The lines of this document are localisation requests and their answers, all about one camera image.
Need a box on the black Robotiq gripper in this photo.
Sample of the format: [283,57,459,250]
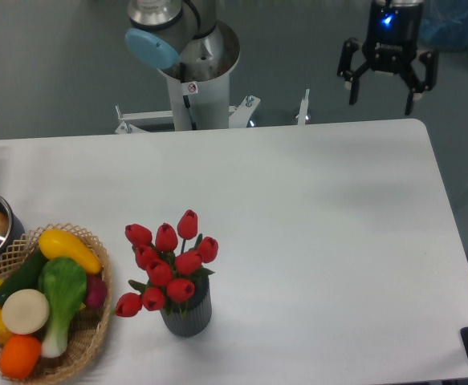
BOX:
[336,0,440,116]

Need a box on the red tulip bouquet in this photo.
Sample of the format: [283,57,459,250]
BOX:
[114,209,218,318]

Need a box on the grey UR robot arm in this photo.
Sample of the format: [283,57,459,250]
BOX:
[125,1,438,115]

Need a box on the dark grey ribbed vase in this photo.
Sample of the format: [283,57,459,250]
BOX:
[160,276,213,338]

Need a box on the blue plastic bag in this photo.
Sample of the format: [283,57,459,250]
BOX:
[420,0,468,53]

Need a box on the purple red onion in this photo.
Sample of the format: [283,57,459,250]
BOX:
[83,275,108,309]

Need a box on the yellow squash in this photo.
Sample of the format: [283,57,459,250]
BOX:
[38,229,102,274]

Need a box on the green bok choy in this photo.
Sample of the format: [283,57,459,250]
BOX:
[38,257,87,359]

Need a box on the woven wicker basket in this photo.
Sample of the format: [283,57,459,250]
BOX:
[0,224,112,384]

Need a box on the green cucumber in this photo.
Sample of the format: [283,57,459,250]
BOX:
[0,249,48,306]

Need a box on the white round radish slice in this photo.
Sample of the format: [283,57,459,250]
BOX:
[2,289,50,334]

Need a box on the orange fruit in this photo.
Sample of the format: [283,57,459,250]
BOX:
[0,334,41,379]

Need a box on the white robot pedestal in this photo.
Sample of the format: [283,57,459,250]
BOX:
[159,70,230,132]

